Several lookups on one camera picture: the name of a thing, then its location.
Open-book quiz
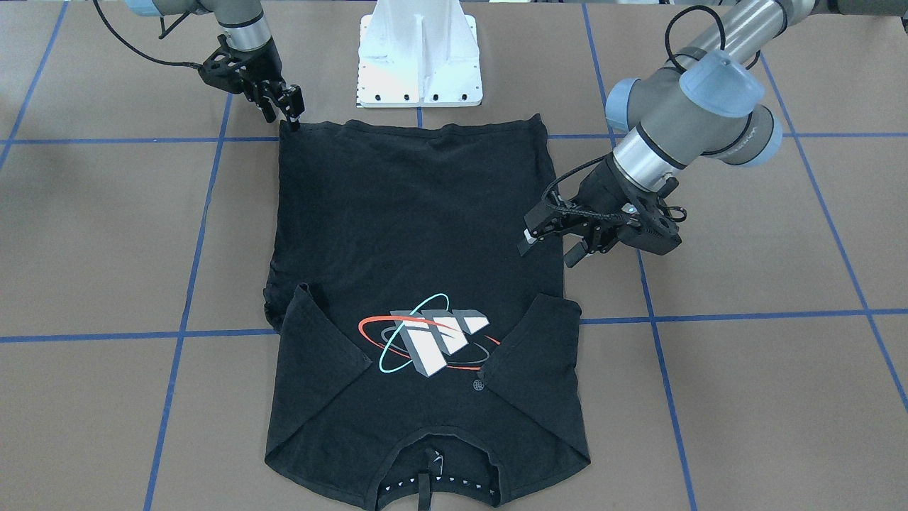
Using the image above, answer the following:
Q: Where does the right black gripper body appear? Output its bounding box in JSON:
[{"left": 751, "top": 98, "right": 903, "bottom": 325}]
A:
[{"left": 233, "top": 40, "right": 285, "bottom": 100}]

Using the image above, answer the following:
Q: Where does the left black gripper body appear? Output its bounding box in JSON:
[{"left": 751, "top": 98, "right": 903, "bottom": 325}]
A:
[{"left": 571, "top": 156, "right": 654, "bottom": 242}]

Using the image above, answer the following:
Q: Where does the black graphic t-shirt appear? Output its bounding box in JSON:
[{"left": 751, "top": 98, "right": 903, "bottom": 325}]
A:
[{"left": 263, "top": 116, "right": 590, "bottom": 510}]

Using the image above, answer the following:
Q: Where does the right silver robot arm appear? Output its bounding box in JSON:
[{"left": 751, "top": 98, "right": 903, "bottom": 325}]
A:
[{"left": 126, "top": 1, "right": 305, "bottom": 131}]

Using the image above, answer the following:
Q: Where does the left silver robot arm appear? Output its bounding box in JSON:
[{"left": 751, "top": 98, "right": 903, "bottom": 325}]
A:
[{"left": 519, "top": 1, "right": 906, "bottom": 266}]

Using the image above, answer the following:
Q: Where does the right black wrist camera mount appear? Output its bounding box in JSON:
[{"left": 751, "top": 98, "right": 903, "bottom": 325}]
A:
[{"left": 196, "top": 33, "right": 244, "bottom": 94}]

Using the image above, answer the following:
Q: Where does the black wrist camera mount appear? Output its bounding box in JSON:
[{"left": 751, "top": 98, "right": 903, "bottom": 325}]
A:
[
  {"left": 617, "top": 177, "right": 687, "bottom": 256},
  {"left": 196, "top": 33, "right": 244, "bottom": 94}
]

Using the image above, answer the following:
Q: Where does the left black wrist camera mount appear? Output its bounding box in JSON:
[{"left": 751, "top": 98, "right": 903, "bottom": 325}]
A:
[{"left": 617, "top": 177, "right": 687, "bottom": 256}]

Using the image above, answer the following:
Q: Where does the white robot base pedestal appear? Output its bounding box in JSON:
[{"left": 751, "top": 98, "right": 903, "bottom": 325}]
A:
[{"left": 356, "top": 1, "right": 484, "bottom": 108}]

